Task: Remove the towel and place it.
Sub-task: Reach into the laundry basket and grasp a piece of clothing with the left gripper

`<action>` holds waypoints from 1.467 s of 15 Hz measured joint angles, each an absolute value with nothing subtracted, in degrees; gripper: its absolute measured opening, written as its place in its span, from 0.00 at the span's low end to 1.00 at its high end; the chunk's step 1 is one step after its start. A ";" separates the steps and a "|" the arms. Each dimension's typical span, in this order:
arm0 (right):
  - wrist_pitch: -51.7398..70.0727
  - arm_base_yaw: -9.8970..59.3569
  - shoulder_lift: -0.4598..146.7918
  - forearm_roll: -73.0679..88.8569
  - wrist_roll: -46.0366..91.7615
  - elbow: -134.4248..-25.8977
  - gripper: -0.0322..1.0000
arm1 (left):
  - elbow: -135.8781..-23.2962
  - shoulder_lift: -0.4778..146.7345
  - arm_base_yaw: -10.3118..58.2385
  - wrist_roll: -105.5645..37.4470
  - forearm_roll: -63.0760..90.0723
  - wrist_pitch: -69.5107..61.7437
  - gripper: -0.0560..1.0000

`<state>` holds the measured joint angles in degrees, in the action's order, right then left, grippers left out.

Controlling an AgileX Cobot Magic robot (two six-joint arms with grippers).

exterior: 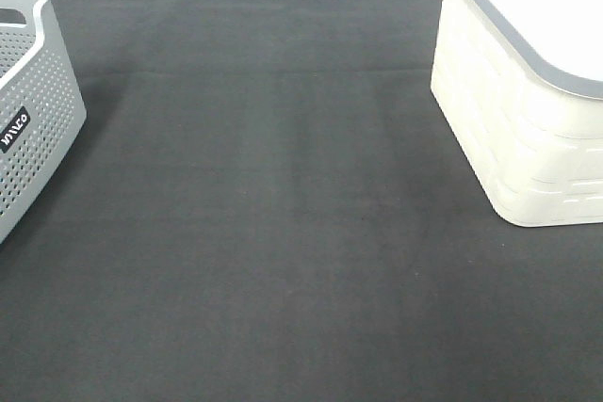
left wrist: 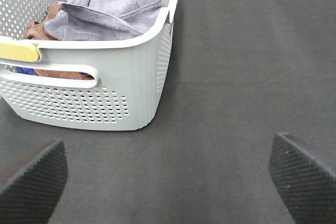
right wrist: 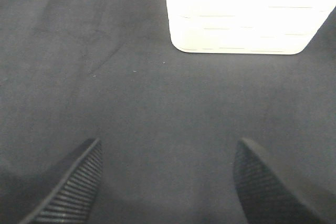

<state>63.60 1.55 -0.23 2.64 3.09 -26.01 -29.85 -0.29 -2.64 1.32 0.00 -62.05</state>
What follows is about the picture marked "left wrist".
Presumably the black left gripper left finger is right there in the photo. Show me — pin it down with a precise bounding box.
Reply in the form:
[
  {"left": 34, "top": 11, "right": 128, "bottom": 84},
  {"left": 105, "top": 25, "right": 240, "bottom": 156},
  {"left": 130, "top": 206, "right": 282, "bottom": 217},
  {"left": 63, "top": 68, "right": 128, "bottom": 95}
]
[{"left": 1, "top": 140, "right": 68, "bottom": 223}]

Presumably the grey microfibre towel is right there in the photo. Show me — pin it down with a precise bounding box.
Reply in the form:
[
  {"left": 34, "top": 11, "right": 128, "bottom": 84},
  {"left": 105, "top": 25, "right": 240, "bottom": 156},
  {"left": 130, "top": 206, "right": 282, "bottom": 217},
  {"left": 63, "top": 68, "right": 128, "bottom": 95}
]
[{"left": 44, "top": 0, "right": 165, "bottom": 41}]

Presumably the blue towel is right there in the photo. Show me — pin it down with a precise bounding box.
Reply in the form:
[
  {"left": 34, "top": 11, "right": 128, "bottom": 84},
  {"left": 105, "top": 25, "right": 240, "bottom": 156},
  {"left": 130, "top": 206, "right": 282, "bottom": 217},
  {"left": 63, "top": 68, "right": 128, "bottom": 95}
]
[{"left": 15, "top": 67, "right": 90, "bottom": 76}]

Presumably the yellow wooden basket handle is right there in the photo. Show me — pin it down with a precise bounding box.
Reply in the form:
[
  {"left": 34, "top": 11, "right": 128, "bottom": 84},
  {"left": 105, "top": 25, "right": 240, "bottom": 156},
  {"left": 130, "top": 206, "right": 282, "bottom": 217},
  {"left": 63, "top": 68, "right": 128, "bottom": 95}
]
[{"left": 1, "top": 41, "right": 40, "bottom": 62}]

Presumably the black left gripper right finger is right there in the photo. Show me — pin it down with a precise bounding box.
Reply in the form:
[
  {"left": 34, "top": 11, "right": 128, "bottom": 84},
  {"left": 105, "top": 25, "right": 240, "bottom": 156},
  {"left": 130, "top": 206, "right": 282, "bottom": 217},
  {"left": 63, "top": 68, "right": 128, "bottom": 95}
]
[{"left": 268, "top": 133, "right": 335, "bottom": 223}]

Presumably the brown towel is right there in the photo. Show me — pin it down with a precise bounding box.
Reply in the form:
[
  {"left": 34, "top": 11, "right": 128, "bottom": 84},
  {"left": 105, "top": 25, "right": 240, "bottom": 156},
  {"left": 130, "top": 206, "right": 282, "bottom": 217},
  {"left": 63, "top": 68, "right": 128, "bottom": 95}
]
[{"left": 23, "top": 3, "right": 94, "bottom": 81}]

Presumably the grey perforated laundry basket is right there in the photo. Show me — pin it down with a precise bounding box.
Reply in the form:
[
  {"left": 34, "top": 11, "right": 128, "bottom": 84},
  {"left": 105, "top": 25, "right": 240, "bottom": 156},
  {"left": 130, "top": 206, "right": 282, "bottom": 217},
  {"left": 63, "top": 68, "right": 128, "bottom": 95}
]
[{"left": 1, "top": 0, "right": 178, "bottom": 131}]

